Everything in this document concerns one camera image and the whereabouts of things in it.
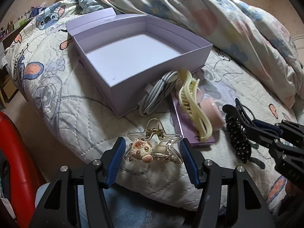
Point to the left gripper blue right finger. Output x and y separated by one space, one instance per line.
191 159

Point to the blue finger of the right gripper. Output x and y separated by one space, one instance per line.
263 125

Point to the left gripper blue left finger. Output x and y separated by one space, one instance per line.
113 160

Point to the clear star hair clip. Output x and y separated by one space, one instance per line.
153 144

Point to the pink round compact case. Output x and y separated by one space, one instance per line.
212 112

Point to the cream yellow hair claw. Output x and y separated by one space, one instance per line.
187 97

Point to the red chair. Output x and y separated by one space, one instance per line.
25 176

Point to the open lilac gift box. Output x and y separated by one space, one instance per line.
123 53

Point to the floral duvet blanket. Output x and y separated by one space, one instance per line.
248 34

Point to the cluttered desk shelf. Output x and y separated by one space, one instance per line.
26 16

